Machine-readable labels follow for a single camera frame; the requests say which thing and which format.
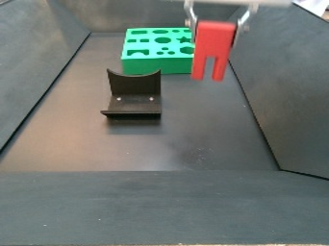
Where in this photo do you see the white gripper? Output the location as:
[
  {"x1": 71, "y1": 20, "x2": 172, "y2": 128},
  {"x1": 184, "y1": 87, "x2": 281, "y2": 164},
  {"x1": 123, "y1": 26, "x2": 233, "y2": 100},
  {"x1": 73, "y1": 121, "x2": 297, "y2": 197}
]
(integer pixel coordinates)
[{"x1": 170, "y1": 0, "x2": 293, "y2": 44}]

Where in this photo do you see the red two-pronged block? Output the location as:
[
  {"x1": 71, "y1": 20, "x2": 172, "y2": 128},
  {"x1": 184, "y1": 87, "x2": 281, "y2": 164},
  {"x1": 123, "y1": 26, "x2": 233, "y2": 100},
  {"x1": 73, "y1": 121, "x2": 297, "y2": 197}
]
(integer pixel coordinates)
[{"x1": 192, "y1": 21, "x2": 237, "y2": 81}]

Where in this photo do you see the green foam shape board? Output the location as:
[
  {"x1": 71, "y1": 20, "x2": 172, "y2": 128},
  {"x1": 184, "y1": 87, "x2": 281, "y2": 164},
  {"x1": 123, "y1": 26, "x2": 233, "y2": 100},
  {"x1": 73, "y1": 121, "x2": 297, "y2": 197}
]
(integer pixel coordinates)
[{"x1": 121, "y1": 27, "x2": 194, "y2": 75}]

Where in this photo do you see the black curved bracket block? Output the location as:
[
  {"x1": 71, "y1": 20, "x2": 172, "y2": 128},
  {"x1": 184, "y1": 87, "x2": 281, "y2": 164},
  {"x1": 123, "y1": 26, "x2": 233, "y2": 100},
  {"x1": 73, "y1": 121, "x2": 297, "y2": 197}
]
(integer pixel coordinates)
[{"x1": 101, "y1": 69, "x2": 162, "y2": 117}]

